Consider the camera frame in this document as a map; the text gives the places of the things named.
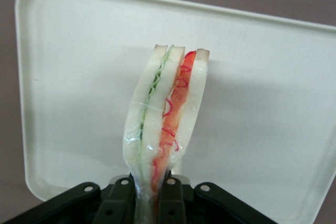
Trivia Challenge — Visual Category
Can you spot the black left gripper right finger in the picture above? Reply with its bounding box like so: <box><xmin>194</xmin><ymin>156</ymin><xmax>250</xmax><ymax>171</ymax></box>
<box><xmin>157</xmin><ymin>176</ymin><xmax>276</xmax><ymax>224</ymax></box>

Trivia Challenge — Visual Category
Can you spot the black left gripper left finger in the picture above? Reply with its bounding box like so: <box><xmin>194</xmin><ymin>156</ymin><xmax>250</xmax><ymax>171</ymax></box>
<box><xmin>0</xmin><ymin>176</ymin><xmax>137</xmax><ymax>224</ymax></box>

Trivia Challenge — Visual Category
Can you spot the triangle sandwich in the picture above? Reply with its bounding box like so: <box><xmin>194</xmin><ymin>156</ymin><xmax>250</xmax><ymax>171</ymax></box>
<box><xmin>122</xmin><ymin>44</ymin><xmax>211</xmax><ymax>224</ymax></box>

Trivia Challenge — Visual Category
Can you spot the white plastic tray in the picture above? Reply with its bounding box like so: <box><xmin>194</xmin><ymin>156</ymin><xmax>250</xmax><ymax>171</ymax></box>
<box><xmin>14</xmin><ymin>0</ymin><xmax>336</xmax><ymax>224</ymax></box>

